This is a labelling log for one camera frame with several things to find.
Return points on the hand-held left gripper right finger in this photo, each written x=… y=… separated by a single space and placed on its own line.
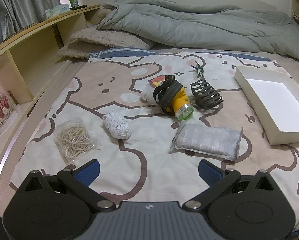
x=208 y=170

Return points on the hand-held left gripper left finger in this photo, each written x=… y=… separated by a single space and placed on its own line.
x=90 y=171

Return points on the grey foil packet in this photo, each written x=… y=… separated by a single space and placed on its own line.
x=207 y=140

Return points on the bag of rubber bands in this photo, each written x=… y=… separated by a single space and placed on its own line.
x=74 y=137

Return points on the white cardboard box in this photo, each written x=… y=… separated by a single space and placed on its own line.
x=272 y=92

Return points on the black spiral hair clip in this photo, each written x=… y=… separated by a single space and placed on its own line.
x=205 y=95

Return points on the white plastic bag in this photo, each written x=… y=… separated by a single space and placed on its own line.
x=147 y=95

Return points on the small green hair clip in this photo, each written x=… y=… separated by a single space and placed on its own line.
x=198 y=70

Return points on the colourful card box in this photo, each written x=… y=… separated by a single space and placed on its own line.
x=156 y=81

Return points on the beige bed sheet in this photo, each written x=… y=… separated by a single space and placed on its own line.
x=298 y=66

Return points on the beige fluffy blanket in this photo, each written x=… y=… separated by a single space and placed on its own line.
x=102 y=40

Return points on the grey quilt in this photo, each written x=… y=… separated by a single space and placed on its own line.
x=189 y=27

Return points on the wooden headboard shelf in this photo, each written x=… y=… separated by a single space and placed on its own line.
x=4 y=52

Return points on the tissue pack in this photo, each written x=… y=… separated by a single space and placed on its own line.
x=57 y=11

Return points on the black remote control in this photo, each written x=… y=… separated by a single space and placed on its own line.
x=79 y=6

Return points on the grey curtain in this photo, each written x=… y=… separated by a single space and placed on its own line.
x=19 y=10

